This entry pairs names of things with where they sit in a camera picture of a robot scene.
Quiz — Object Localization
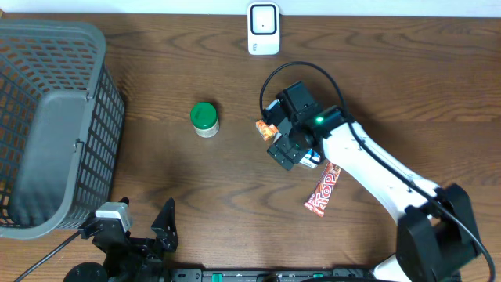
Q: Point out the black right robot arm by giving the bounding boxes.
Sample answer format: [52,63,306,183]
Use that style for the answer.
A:
[261,82,485,281]

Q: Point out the dark grey plastic basket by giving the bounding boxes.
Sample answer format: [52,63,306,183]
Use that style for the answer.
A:
[1,20,124,240]

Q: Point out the orange small carton box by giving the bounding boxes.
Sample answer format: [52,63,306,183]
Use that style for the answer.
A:
[255,120,279,141]

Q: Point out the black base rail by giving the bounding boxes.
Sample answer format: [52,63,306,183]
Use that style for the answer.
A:
[168,268,373,282]

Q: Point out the red chocolate bar wrapper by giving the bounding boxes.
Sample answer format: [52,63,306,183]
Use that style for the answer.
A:
[304,163,341,217]

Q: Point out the green lid jar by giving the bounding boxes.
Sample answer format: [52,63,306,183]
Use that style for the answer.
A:
[190,102,220,138]

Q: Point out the black right camera cable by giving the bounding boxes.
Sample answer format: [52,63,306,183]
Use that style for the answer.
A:
[258,60,497,282]

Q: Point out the black left camera cable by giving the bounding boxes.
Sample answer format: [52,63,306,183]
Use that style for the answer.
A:
[13,230,83,282]

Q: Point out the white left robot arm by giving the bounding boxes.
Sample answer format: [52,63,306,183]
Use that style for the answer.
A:
[64,197,178,282]

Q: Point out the white Panadol medicine box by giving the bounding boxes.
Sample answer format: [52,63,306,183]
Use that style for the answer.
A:
[300,149,321,168]

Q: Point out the black camera cable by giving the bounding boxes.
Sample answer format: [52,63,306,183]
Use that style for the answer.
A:
[13,230,83,282]
[258,60,497,282]

